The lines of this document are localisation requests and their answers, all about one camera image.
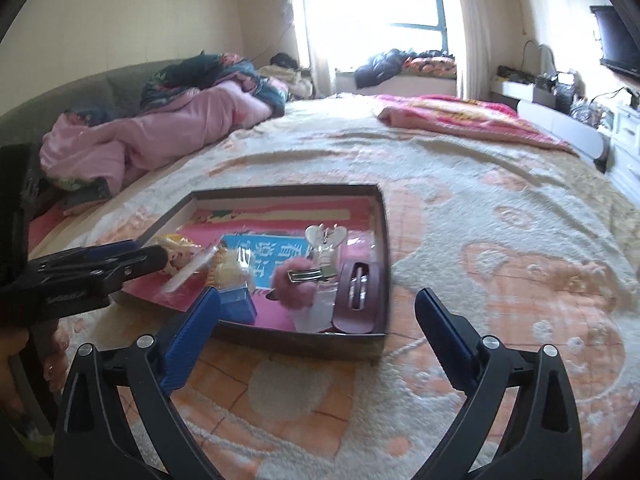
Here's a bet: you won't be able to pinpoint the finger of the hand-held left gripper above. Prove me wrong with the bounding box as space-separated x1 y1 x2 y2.
95 245 169 291
60 240 140 262

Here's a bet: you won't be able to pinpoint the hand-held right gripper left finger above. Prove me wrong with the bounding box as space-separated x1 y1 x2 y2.
52 286 223 480

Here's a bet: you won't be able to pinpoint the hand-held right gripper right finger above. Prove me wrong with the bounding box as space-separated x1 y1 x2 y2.
414 287 583 480

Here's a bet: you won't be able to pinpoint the clear packet with white card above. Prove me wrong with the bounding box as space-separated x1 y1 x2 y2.
161 247 222 294

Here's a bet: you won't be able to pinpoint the small blue jewelry box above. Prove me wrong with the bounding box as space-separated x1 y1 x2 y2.
216 286 259 327

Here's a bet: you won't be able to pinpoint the pearl hair clips packet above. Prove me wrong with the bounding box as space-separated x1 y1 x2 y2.
210 245 259 292

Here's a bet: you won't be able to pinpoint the maroon hair clip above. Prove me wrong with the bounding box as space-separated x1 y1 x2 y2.
330 259 383 337

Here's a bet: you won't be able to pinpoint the pink fluffy hair clip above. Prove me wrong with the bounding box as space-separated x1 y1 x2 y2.
270 255 326 309

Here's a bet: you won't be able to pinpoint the dark cardboard box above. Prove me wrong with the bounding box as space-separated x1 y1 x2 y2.
112 183 392 361

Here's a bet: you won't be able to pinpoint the person's left hand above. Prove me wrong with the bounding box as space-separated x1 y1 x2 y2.
0 317 68 441

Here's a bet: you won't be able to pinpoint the white lace bow red dots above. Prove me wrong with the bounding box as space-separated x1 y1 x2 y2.
154 232 213 276

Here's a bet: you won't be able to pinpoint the pink quilt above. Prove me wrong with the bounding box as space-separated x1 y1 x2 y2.
39 80 287 197

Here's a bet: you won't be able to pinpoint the pink paper with blue label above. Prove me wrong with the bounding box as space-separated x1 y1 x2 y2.
122 204 377 332

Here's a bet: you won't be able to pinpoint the silver bow hair clip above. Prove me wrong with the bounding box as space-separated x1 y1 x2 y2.
304 224 362 282

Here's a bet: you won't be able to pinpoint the green headboard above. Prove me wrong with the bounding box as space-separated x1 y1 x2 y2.
0 57 187 162

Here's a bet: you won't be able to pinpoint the dark floral quilt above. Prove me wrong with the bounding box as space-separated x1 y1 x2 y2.
139 51 292 117

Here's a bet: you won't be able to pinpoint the red patterned blanket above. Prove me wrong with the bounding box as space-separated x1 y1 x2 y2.
374 93 577 155

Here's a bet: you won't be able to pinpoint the white drawer cabinet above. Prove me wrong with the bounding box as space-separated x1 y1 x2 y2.
606 101 640 197

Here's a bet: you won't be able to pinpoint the pile of dark clothes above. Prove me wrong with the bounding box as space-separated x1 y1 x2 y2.
352 48 458 89

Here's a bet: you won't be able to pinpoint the white curtain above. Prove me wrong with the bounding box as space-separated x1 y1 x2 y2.
286 0 335 97
449 0 502 102

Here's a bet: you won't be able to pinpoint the window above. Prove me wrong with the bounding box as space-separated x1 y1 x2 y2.
300 0 457 73

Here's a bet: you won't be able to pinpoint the black television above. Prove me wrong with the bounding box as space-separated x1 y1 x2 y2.
589 4 640 82

